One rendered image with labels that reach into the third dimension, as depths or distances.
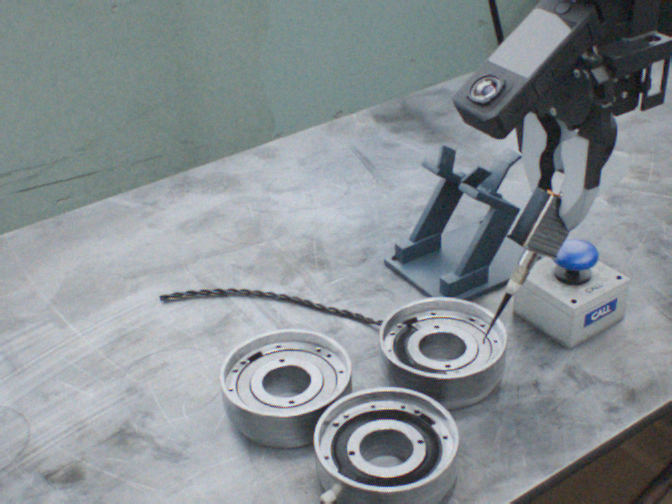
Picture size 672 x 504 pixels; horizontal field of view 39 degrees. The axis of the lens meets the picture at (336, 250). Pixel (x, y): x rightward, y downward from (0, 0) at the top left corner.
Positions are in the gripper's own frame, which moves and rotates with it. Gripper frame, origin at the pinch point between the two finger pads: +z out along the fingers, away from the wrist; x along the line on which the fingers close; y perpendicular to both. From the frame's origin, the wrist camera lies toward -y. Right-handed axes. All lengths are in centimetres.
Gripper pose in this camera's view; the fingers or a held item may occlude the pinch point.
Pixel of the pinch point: (552, 211)
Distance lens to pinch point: 78.7
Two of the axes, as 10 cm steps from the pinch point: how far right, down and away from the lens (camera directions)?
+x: -5.4, -4.4, 7.2
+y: 8.4, -3.3, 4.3
